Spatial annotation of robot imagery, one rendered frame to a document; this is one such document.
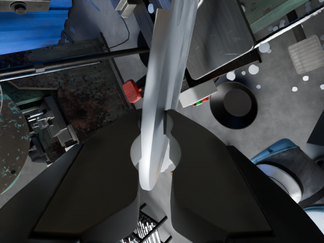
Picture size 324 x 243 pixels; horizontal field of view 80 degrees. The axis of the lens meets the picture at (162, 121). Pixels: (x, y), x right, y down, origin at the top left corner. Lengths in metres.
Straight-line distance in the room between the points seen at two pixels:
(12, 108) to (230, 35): 1.40
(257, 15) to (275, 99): 0.76
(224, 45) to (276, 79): 0.82
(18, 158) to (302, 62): 1.58
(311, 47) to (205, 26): 0.63
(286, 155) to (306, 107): 0.66
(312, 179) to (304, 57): 0.54
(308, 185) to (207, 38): 0.40
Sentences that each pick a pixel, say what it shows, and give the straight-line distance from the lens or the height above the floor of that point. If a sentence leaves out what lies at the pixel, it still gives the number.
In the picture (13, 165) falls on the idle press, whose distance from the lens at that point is 1.51.
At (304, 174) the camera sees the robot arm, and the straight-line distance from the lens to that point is 0.57.
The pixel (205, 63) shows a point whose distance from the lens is 0.40.
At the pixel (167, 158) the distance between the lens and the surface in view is 1.76.
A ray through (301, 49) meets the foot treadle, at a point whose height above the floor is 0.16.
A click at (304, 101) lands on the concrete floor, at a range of 1.18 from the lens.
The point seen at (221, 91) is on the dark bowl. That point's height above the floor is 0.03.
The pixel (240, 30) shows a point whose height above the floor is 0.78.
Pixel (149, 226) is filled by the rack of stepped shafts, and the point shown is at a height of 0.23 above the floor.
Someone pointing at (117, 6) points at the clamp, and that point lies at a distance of 0.63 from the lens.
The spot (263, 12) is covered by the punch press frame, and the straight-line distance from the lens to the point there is 0.50.
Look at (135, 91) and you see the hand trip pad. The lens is 0.62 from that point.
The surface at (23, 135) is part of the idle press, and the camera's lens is 1.53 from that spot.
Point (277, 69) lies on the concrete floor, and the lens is 1.17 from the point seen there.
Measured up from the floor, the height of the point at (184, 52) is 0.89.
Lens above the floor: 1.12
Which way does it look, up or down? 39 degrees down
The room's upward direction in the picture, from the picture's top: 117 degrees counter-clockwise
